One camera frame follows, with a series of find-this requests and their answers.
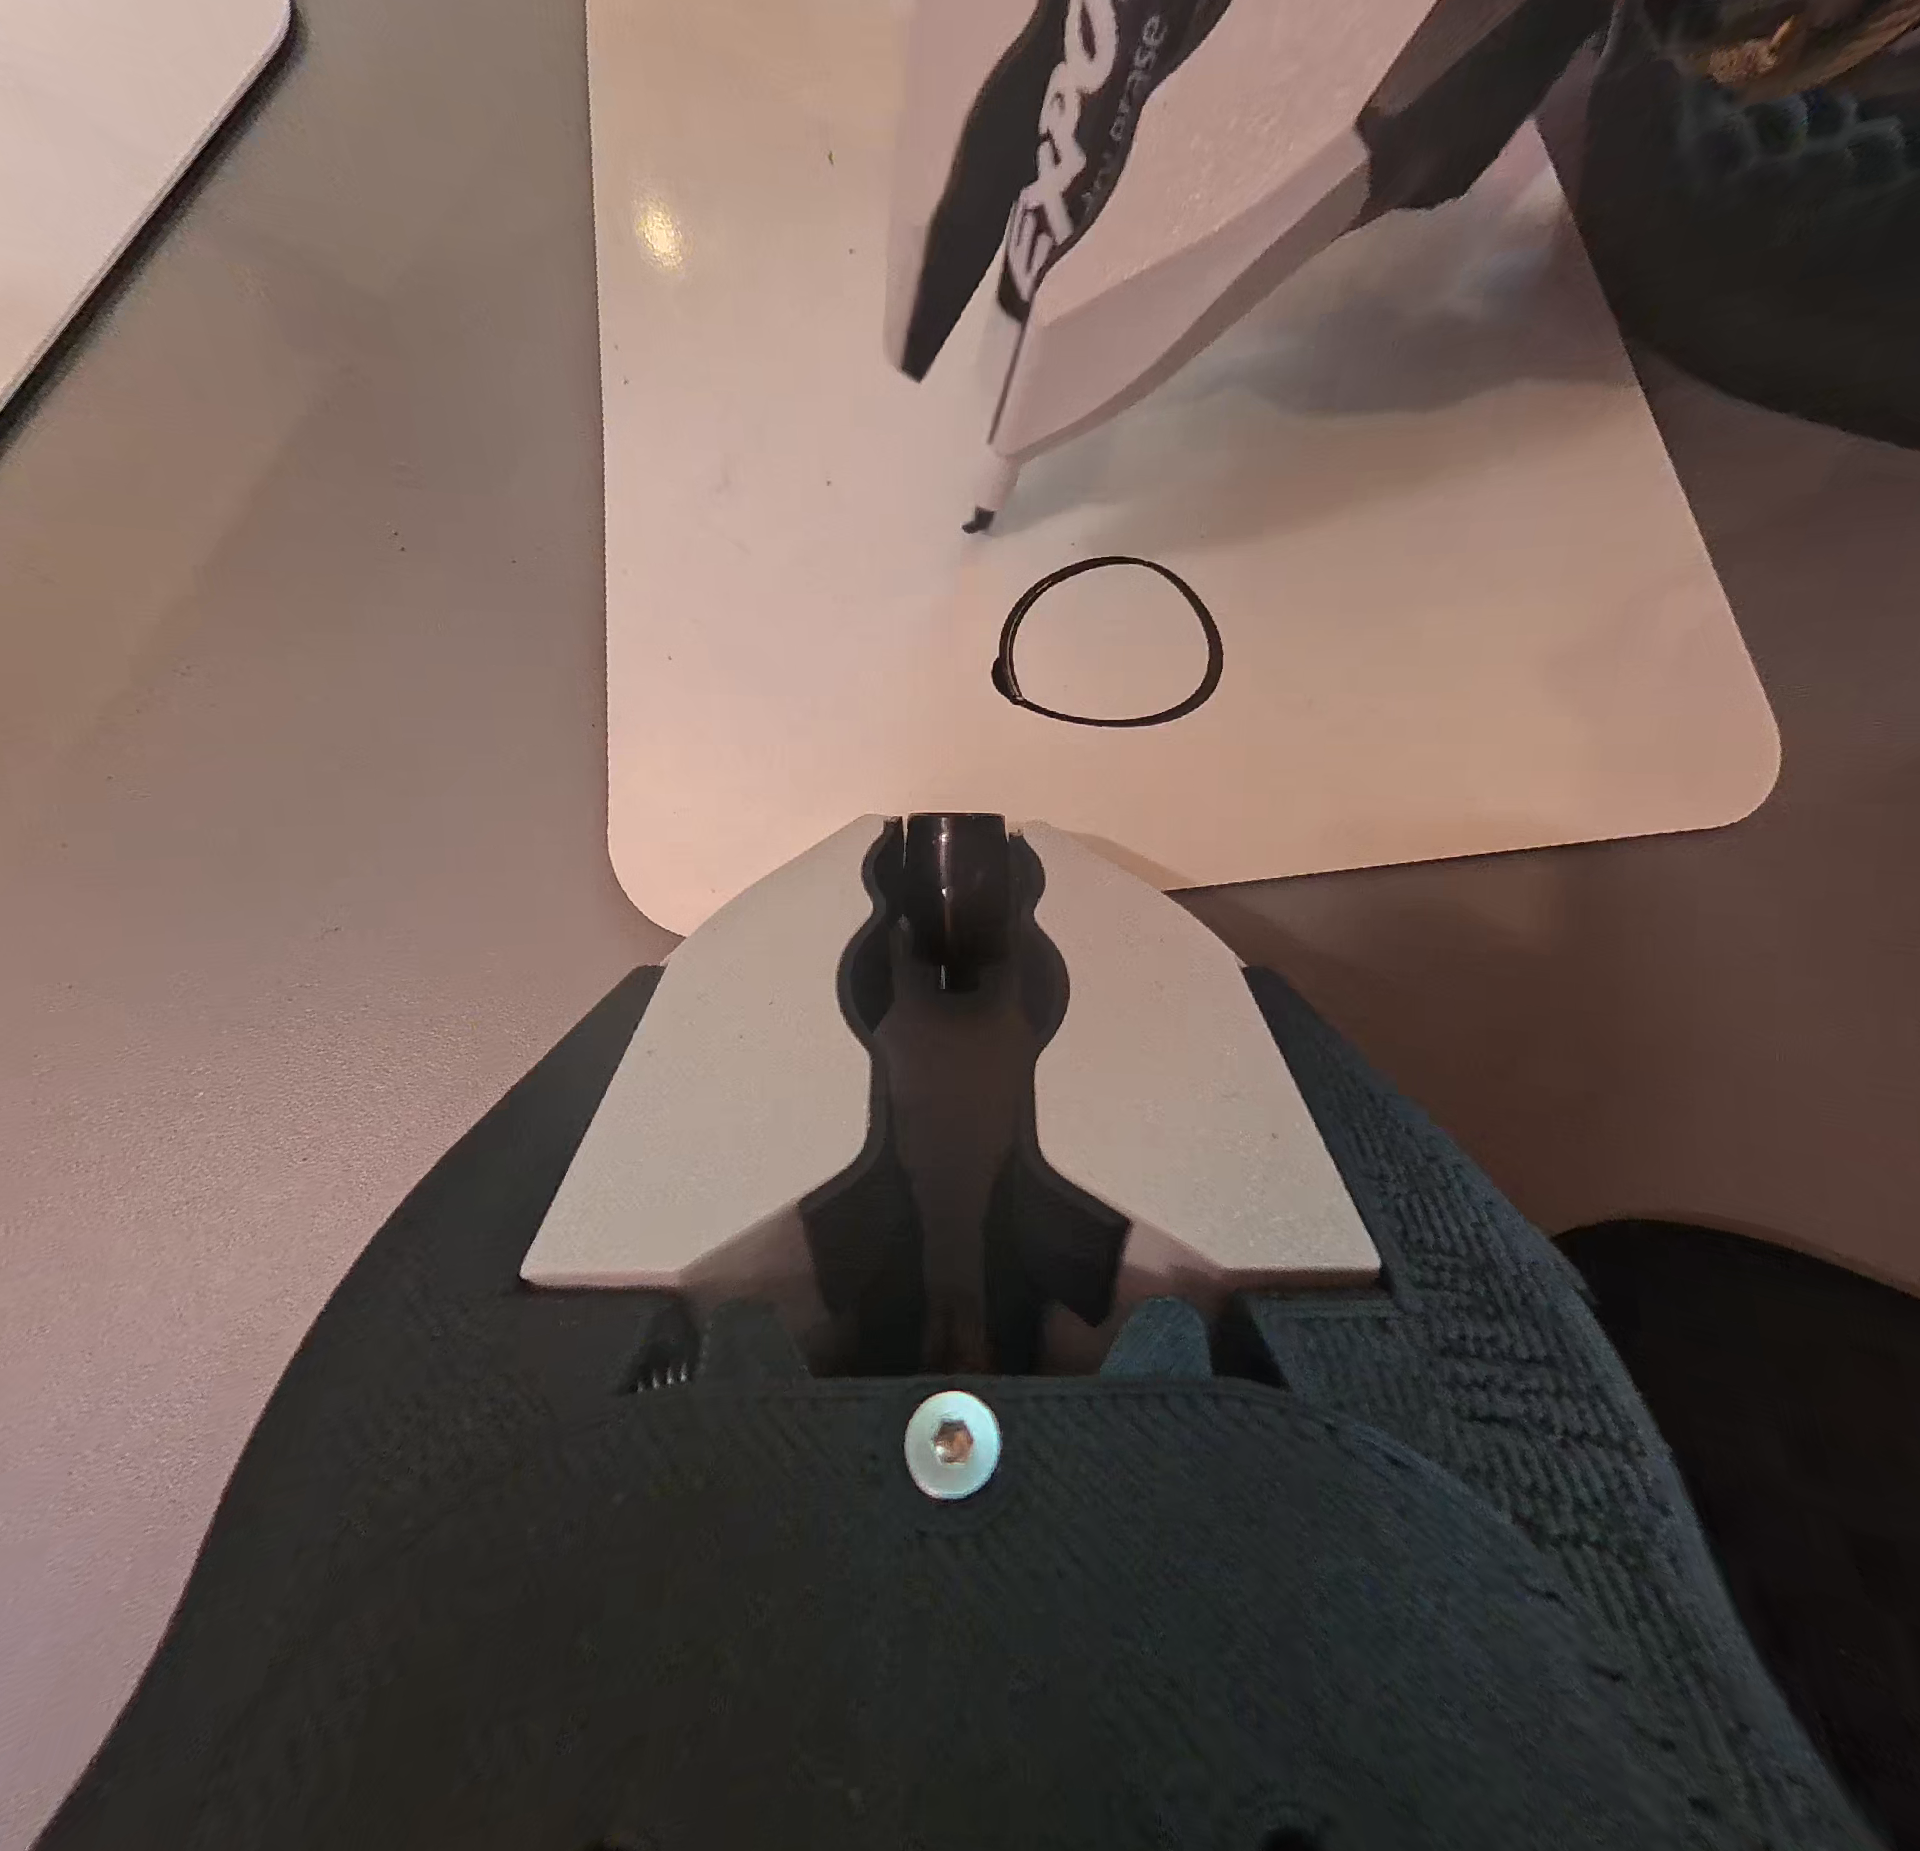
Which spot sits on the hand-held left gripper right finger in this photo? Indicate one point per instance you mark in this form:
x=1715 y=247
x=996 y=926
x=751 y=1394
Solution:
x=1185 y=1116

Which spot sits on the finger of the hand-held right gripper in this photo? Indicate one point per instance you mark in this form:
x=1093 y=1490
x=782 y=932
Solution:
x=922 y=111
x=1245 y=157

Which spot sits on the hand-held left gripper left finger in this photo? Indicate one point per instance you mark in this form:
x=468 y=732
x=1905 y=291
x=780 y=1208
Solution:
x=704 y=1116

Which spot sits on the black dry erase marker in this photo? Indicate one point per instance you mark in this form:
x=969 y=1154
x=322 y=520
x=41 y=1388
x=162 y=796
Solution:
x=1080 y=187

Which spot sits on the black marker cap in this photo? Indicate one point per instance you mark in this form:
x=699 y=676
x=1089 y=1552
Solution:
x=957 y=892

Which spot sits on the white whiteboard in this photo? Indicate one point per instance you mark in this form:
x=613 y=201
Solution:
x=780 y=606
x=120 y=111

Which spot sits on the person's dark clothing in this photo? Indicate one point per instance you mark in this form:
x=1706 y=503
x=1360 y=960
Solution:
x=1801 y=1432

